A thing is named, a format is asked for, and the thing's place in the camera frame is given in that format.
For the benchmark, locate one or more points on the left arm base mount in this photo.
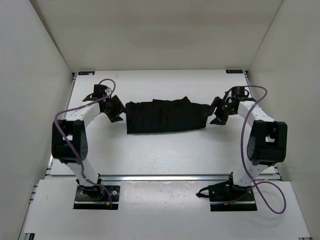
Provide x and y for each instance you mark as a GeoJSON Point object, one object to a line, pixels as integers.
{"type": "Point", "coordinates": [95, 198]}

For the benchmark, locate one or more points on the left corner label sticker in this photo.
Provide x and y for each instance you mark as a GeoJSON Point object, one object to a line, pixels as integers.
{"type": "Point", "coordinates": [86, 73]}

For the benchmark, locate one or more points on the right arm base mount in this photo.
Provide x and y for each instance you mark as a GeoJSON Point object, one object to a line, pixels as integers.
{"type": "Point", "coordinates": [228, 197]}

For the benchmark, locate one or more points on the corner label sticker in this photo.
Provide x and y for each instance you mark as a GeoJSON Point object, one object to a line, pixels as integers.
{"type": "Point", "coordinates": [86, 73]}
{"type": "Point", "coordinates": [234, 71]}

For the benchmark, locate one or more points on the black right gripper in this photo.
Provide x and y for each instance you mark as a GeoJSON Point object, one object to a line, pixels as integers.
{"type": "Point", "coordinates": [217, 102]}

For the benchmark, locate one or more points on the right corner label sticker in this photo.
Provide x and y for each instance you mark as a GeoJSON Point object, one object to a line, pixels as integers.
{"type": "Point", "coordinates": [234, 71]}

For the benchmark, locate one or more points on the aluminium front table rail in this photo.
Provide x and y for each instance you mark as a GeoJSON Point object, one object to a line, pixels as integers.
{"type": "Point", "coordinates": [166, 177]}

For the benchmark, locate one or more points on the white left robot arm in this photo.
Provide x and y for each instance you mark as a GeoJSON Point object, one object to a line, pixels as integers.
{"type": "Point", "coordinates": [69, 142]}

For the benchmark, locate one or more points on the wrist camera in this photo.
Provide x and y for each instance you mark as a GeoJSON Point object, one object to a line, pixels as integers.
{"type": "Point", "coordinates": [100, 91]}
{"type": "Point", "coordinates": [239, 92]}

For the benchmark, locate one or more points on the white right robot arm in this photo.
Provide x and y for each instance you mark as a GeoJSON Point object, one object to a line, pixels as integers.
{"type": "Point", "coordinates": [267, 142]}

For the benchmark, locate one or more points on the aluminium left table rail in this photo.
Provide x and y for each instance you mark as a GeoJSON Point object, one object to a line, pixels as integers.
{"type": "Point", "coordinates": [54, 167]}

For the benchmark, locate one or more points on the aluminium table rail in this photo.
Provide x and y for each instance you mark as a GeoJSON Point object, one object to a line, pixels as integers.
{"type": "Point", "coordinates": [54, 167]}
{"type": "Point", "coordinates": [166, 177]}

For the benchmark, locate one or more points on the black pleated skirt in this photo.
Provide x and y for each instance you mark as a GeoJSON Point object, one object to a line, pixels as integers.
{"type": "Point", "coordinates": [165, 116]}

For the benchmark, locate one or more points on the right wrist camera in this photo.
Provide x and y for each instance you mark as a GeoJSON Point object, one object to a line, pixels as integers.
{"type": "Point", "coordinates": [239, 92]}

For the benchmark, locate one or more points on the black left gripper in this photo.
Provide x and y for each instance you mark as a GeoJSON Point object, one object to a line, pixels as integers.
{"type": "Point", "coordinates": [120, 107]}

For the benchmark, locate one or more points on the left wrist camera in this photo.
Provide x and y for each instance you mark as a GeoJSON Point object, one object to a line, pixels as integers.
{"type": "Point", "coordinates": [100, 91]}

